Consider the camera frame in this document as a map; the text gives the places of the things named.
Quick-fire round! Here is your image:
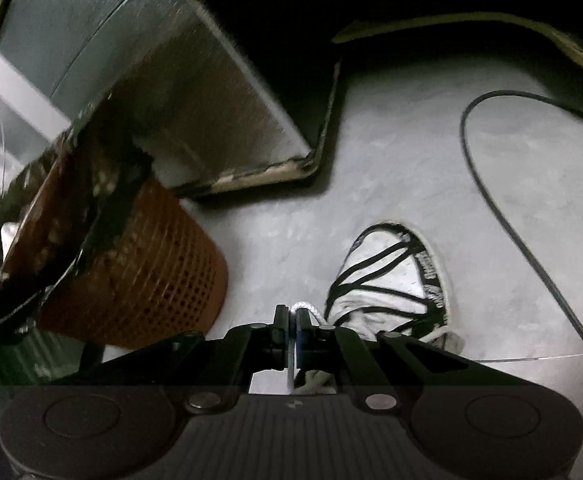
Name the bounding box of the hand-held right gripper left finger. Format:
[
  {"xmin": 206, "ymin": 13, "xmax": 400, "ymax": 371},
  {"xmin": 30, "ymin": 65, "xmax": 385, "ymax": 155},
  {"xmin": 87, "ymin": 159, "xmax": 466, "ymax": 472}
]
[{"xmin": 36, "ymin": 304, "xmax": 291, "ymax": 413}]

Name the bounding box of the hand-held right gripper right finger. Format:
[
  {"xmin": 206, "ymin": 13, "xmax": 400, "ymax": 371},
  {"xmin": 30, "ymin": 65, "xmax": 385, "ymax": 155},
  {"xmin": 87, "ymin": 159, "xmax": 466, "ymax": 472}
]
[{"xmin": 294, "ymin": 305, "xmax": 539, "ymax": 413}]

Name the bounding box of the white shoelace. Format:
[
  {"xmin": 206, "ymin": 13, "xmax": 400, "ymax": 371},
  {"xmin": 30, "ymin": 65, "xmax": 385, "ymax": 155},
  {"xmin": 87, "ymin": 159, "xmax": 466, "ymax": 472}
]
[{"xmin": 288, "ymin": 301, "xmax": 337, "ymax": 395}]

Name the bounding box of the white and black sneaker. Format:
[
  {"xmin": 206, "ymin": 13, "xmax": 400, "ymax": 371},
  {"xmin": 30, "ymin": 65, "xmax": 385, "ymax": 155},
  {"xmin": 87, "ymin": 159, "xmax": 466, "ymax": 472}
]
[{"xmin": 324, "ymin": 222, "xmax": 467, "ymax": 356}]

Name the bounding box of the black shoelace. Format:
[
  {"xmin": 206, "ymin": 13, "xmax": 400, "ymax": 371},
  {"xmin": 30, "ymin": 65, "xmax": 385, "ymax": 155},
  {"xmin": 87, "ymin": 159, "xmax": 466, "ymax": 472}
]
[{"xmin": 324, "ymin": 225, "xmax": 452, "ymax": 336}]

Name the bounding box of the orange mesh wastebasket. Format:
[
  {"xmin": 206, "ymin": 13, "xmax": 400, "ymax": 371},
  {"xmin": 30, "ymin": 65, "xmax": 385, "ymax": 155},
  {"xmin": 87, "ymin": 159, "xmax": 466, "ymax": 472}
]
[{"xmin": 0, "ymin": 105, "xmax": 230, "ymax": 348}]

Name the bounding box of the dark green cloth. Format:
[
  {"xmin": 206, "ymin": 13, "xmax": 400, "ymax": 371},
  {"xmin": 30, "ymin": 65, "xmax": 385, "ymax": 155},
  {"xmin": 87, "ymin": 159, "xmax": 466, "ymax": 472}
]
[{"xmin": 0, "ymin": 327, "xmax": 87, "ymax": 388}]

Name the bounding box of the silver foil-covered box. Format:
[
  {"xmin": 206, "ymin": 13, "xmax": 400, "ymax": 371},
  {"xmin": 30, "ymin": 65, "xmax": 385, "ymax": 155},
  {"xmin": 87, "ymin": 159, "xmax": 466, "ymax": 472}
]
[{"xmin": 0, "ymin": 0, "xmax": 343, "ymax": 196}]

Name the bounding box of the white panelled cabinet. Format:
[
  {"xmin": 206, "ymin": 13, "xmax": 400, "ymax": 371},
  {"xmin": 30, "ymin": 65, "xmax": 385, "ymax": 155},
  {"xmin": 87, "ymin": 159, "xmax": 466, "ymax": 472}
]
[{"xmin": 0, "ymin": 0, "xmax": 72, "ymax": 211}]

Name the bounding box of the thick black cable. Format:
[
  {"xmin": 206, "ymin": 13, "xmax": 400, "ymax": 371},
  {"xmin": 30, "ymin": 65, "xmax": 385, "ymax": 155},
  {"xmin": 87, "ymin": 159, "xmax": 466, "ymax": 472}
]
[{"xmin": 459, "ymin": 90, "xmax": 583, "ymax": 378}]

